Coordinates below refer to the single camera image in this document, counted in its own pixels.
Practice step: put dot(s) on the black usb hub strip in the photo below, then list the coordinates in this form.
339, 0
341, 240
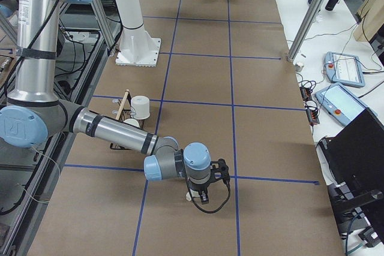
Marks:
311, 107

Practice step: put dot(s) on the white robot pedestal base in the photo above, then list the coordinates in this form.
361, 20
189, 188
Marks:
136, 46

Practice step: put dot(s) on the upper blue teach pendant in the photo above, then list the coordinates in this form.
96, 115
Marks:
344, 68

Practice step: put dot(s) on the lower blue teach pendant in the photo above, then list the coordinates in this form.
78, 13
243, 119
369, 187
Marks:
340, 103

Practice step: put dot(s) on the wooden board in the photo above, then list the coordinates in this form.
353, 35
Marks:
371, 14

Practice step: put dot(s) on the black wire cup rack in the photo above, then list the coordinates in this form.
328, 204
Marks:
124, 108

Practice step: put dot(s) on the white mug with handle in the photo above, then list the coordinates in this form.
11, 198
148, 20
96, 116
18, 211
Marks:
189, 196

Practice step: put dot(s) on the blue teach pendant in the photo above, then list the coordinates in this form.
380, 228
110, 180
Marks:
344, 68
340, 103

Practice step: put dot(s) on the aluminium frame post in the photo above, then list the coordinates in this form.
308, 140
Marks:
304, 29

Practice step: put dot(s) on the white upside-down cup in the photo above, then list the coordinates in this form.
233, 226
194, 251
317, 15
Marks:
140, 107

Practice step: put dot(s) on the black monitor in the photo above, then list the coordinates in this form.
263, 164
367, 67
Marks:
355, 154

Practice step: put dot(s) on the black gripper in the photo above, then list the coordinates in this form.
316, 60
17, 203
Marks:
199, 187

